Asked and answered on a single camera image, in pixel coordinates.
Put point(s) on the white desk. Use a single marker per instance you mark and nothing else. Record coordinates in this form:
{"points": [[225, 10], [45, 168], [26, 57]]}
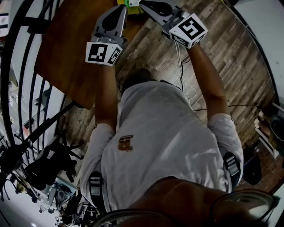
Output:
{"points": [[264, 31]]}

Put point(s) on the person's right forearm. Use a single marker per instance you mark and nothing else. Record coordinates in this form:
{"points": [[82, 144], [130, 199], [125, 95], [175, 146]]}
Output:
{"points": [[208, 79]]}

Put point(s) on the green and white cardboard box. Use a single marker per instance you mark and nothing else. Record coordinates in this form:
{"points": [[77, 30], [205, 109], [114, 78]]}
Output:
{"points": [[134, 2]]}

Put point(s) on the dark trousers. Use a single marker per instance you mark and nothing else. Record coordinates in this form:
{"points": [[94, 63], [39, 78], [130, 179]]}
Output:
{"points": [[137, 76]]}

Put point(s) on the white low shelf rack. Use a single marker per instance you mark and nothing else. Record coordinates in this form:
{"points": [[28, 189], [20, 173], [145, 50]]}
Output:
{"points": [[266, 135]]}

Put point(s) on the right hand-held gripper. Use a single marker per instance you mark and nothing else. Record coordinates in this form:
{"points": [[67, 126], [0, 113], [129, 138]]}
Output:
{"points": [[177, 24]]}

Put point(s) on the black office chair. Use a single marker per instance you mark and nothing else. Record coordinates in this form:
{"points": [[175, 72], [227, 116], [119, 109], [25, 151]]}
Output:
{"points": [[51, 164]]}

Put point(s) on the yellow-green box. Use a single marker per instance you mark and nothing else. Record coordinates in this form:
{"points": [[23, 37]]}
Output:
{"points": [[133, 10]]}

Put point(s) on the white t-shirt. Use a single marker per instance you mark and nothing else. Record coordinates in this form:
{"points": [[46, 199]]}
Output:
{"points": [[159, 137]]}

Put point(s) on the black-rimmed glasses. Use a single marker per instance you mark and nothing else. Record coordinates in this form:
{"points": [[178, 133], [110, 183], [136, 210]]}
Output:
{"points": [[246, 204]]}

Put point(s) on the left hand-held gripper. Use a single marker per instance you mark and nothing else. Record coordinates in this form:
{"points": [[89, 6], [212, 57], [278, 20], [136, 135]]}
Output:
{"points": [[106, 33]]}

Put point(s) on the person's left forearm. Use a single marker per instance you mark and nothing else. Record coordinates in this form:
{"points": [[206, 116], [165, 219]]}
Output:
{"points": [[106, 95]]}

